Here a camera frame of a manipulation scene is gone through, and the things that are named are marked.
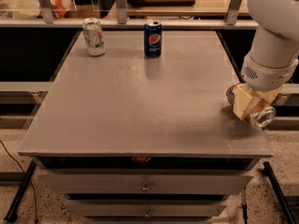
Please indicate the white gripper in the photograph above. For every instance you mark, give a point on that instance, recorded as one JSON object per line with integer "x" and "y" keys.
{"x": 267, "y": 76}

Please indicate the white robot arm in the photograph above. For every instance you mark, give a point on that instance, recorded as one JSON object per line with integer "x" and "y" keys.
{"x": 271, "y": 61}

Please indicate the blue Pepsi can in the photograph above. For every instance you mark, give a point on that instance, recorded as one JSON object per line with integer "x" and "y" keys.
{"x": 153, "y": 38}

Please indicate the white green soda can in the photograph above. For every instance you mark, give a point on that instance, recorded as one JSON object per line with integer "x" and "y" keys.
{"x": 93, "y": 35}

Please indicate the grey drawer cabinet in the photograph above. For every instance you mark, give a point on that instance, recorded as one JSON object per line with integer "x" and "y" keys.
{"x": 110, "y": 123}

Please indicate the upper drawer knob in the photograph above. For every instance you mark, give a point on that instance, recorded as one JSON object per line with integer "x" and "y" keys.
{"x": 145, "y": 188}

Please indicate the drawer knob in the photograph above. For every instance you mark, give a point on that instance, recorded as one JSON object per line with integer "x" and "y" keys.
{"x": 147, "y": 214}
{"x": 145, "y": 188}

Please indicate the lower drawer knob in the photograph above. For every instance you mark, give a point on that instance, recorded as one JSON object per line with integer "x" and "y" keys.
{"x": 147, "y": 214}

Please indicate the orange white plastic bag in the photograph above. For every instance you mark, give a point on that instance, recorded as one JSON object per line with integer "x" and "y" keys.
{"x": 31, "y": 9}

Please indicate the black right floor rail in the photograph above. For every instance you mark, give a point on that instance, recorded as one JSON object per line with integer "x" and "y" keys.
{"x": 288, "y": 204}

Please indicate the black floor rail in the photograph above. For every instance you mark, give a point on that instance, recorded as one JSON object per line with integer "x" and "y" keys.
{"x": 24, "y": 179}
{"x": 288, "y": 204}

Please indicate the right metal bracket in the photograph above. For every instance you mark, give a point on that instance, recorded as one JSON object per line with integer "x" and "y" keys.
{"x": 232, "y": 12}

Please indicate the metal bracket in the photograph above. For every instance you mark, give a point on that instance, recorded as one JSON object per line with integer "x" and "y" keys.
{"x": 232, "y": 12}
{"x": 121, "y": 11}
{"x": 47, "y": 12}

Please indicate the middle metal bracket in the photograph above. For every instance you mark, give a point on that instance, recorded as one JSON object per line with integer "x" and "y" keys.
{"x": 121, "y": 11}

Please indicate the left metal bracket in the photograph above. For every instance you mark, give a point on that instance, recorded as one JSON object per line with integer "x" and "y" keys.
{"x": 47, "y": 12}

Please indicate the black left floor rail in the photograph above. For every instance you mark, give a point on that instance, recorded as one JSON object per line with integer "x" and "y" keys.
{"x": 24, "y": 179}

